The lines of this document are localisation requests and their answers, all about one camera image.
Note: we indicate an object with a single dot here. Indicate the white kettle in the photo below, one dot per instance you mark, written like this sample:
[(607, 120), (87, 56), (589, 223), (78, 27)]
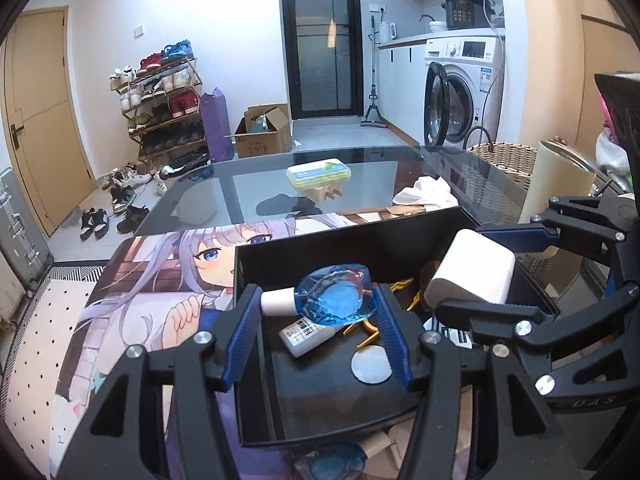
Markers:
[(387, 32)]

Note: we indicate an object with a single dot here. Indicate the beige cylindrical container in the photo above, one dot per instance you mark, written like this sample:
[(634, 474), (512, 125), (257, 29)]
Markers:
[(555, 185)]

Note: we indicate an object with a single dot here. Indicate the scattered loose shoes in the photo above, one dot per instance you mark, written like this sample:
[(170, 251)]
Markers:
[(125, 200)]

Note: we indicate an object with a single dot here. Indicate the brown cardboard box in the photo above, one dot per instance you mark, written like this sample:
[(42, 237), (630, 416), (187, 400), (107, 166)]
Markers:
[(260, 142)]

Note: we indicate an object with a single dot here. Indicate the green and white plug adapter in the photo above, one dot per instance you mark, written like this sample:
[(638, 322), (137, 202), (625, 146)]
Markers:
[(317, 175)]

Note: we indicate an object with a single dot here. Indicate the white bowl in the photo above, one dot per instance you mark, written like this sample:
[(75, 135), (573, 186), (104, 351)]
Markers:
[(438, 26)]

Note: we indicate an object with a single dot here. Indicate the metal shoe rack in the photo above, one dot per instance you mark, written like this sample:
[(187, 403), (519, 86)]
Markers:
[(197, 90)]

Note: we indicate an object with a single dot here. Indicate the floor mop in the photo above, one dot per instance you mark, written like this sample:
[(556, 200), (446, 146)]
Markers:
[(372, 117)]

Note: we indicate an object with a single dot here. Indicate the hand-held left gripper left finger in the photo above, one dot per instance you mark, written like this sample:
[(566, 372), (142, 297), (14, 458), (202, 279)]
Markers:
[(240, 340)]

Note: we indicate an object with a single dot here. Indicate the wicker basket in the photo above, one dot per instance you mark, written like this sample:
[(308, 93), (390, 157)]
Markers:
[(505, 162)]

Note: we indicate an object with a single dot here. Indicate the wall socket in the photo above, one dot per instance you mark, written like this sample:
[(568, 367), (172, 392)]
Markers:
[(375, 8)]

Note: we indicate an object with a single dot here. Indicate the small white bottle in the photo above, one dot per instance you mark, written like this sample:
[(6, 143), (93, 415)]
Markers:
[(300, 335)]

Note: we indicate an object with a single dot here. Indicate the round grey disc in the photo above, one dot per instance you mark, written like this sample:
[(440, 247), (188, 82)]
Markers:
[(371, 366)]

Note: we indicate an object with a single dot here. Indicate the printed desk mat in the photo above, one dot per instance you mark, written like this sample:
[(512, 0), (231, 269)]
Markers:
[(150, 285)]

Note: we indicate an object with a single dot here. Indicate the black pressure cooker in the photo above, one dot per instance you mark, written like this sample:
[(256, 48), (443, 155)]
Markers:
[(465, 10)]

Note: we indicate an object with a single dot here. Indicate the rows of sneakers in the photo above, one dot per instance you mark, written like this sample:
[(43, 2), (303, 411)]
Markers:
[(175, 77)]

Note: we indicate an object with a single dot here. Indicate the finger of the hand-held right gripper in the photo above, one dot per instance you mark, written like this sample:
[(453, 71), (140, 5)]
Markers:
[(490, 312), (515, 238)]

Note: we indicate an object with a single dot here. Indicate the white cloth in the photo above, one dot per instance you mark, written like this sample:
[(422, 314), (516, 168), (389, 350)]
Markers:
[(425, 192)]

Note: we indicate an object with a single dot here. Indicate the white plastic bag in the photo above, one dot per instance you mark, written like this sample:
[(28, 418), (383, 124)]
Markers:
[(607, 152)]

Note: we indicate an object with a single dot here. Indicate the white cube charger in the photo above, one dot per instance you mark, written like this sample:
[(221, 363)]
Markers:
[(475, 270)]

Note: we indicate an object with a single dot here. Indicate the black and white rug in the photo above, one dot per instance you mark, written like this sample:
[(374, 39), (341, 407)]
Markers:
[(40, 340)]

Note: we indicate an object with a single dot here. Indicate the light switch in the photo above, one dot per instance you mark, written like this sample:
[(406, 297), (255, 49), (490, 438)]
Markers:
[(139, 30)]

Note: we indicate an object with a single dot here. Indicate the black cardboard box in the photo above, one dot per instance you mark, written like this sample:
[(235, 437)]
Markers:
[(325, 400)]

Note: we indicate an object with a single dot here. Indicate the purple bag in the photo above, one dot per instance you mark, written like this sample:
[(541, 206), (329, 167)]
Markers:
[(217, 125)]

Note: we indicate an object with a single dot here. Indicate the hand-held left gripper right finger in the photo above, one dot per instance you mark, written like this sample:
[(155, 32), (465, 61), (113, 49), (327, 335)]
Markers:
[(395, 345)]

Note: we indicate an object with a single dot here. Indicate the white washing machine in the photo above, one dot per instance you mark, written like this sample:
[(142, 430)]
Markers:
[(480, 75)]

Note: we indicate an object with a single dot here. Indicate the round silver USB hub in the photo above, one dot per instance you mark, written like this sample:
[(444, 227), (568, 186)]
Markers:
[(452, 336)]

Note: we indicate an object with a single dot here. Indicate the black-framed glass door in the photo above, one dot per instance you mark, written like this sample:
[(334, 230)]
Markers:
[(320, 35)]

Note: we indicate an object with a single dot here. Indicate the blue glass bottle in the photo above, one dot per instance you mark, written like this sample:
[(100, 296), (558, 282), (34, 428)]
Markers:
[(332, 295)]

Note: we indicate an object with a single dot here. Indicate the wooden door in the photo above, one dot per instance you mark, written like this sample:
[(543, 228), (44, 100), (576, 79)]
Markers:
[(45, 110)]

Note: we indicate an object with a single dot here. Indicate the silver suitcase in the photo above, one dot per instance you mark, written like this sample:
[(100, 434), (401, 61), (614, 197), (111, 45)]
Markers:
[(20, 240)]

